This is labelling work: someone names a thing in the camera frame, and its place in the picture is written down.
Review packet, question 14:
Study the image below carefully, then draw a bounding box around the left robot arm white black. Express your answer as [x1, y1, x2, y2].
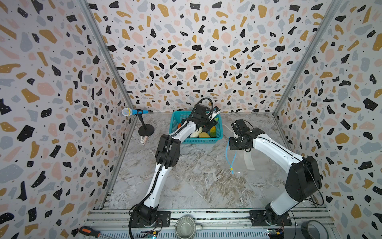
[132, 103, 220, 226]

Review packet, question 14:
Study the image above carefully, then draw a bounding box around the teal plastic basket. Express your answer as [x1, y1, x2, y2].
[169, 110, 223, 144]

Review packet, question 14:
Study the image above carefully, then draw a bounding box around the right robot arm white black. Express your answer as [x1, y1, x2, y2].
[228, 119, 322, 226]

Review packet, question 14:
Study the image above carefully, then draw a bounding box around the orange handled screwdriver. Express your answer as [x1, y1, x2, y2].
[79, 226, 110, 239]

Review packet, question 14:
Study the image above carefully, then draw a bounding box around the aluminium rail frame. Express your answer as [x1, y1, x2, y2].
[84, 208, 340, 239]

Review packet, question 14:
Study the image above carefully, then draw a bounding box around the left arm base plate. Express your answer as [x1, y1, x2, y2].
[129, 211, 171, 228]

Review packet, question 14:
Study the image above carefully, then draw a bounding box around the black corrugated cable hose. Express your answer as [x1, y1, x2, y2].
[128, 97, 215, 239]

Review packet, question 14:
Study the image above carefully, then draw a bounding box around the yellow green toy mango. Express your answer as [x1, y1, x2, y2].
[209, 126, 216, 138]

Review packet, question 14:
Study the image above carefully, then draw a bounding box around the blue microphone on stand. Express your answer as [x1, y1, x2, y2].
[122, 108, 155, 137]

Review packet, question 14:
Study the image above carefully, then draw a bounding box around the clear zip top bag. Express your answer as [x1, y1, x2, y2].
[225, 125, 287, 207]

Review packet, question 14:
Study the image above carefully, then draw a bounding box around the grey tape roll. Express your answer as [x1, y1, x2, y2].
[301, 220, 329, 239]

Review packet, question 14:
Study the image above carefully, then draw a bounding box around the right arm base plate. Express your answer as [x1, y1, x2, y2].
[249, 210, 292, 227]

